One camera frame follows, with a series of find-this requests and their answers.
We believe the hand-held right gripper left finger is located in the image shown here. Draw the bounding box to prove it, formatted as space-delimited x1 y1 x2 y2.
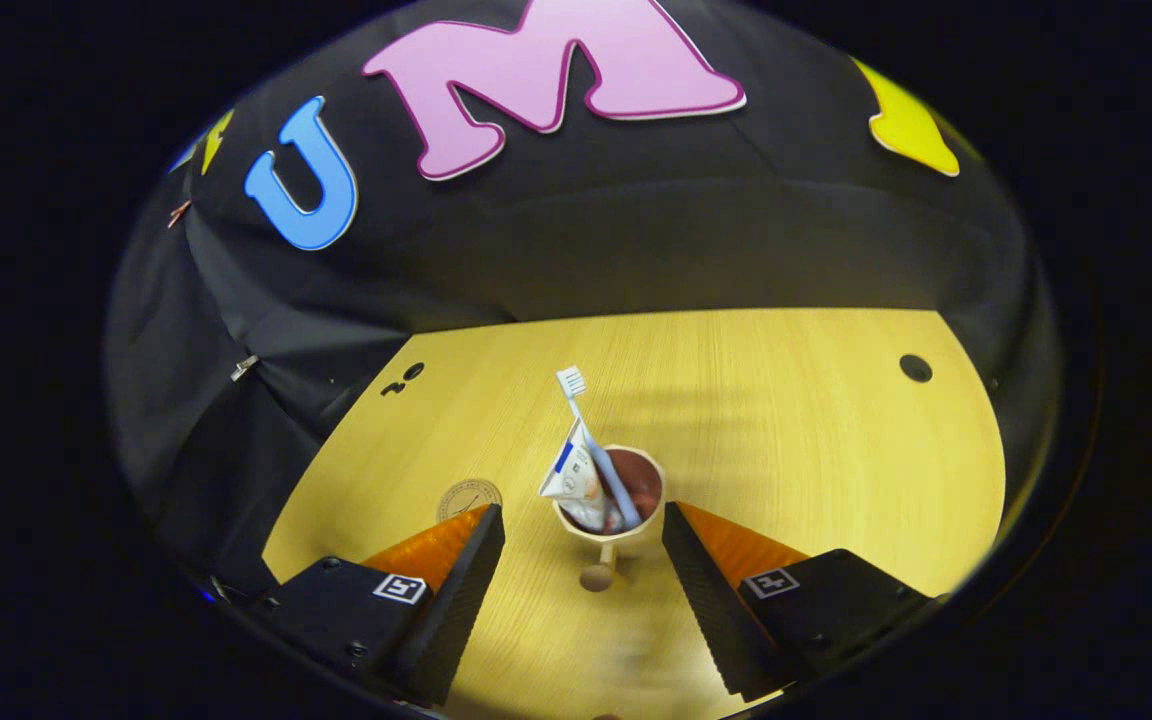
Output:
251 503 507 707

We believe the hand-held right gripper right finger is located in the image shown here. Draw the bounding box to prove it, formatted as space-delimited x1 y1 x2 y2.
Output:
661 501 937 701

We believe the beige cup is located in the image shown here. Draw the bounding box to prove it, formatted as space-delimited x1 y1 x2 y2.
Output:
551 445 667 593

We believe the round cork coaster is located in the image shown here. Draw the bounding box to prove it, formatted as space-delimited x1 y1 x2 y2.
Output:
436 478 503 524

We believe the white toothpaste tube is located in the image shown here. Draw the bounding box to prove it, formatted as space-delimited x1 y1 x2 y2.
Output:
539 418 627 534

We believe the white toothbrush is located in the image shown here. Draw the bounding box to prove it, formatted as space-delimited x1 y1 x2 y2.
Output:
555 366 643 531

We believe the wooden desktop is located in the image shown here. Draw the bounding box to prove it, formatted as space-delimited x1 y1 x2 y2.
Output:
263 308 1007 720

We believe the black backdrop cloth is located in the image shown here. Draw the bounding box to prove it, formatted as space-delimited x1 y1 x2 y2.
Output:
104 0 1062 601

